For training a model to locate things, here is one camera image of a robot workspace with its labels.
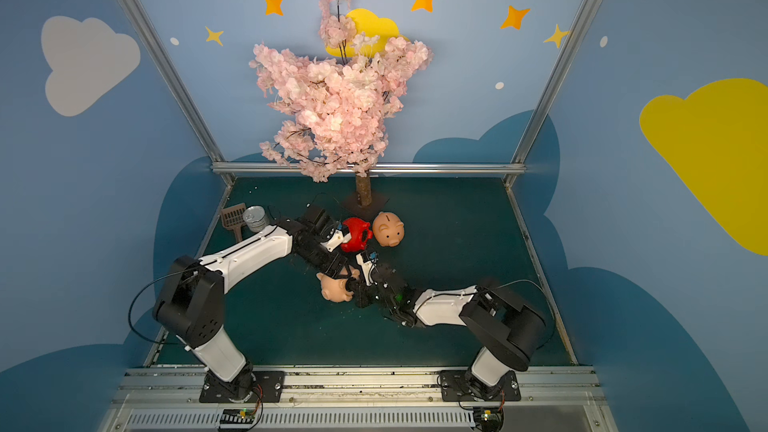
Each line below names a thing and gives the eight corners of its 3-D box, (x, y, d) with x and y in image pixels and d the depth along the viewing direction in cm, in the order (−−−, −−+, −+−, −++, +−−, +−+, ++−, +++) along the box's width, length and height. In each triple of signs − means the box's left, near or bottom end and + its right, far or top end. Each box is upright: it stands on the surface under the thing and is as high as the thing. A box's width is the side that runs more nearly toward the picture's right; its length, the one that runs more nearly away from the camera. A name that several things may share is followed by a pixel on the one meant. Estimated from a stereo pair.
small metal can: (243, 232, 106) (238, 224, 102) (250, 213, 111) (245, 205, 107) (264, 232, 106) (260, 224, 102) (270, 213, 111) (266, 205, 107)
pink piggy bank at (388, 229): (382, 254, 102) (382, 239, 94) (371, 231, 108) (371, 215, 100) (405, 246, 104) (407, 230, 96) (394, 224, 110) (395, 207, 102)
